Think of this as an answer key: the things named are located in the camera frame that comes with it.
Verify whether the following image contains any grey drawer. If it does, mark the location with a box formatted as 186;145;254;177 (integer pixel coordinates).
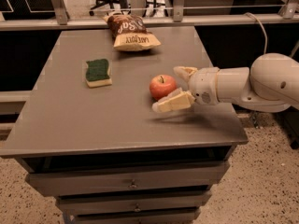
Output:
63;207;200;224
57;189;211;216
26;161;229;196

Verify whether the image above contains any white cable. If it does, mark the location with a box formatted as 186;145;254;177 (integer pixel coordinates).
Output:
243;12;269;55

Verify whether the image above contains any brown chip bag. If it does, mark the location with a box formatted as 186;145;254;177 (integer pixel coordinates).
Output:
104;14;161;51

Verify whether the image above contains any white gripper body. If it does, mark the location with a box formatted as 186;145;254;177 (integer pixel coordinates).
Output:
188;67;220;105

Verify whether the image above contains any grey metal railing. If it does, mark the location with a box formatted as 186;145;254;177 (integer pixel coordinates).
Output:
0;0;299;32

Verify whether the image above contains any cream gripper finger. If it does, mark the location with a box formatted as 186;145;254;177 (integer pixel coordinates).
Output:
174;66;197;82
152;88;195;113

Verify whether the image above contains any grey drawer cabinet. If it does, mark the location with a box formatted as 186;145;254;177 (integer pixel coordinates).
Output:
0;26;249;224

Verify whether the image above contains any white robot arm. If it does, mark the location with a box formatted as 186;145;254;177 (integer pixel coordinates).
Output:
152;53;299;113

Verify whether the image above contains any green yellow sponge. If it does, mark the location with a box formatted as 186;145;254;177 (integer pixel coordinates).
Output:
85;59;112;88

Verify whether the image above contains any top grey drawer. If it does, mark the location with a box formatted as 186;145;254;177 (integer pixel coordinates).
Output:
26;161;229;196

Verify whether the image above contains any middle grey drawer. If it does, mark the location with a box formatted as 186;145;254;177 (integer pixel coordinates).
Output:
57;189;211;216

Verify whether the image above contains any red apple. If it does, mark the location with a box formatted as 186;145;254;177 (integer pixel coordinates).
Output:
149;75;177;100

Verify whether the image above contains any bottom grey drawer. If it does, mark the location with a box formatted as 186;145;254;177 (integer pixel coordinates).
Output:
63;207;200;224

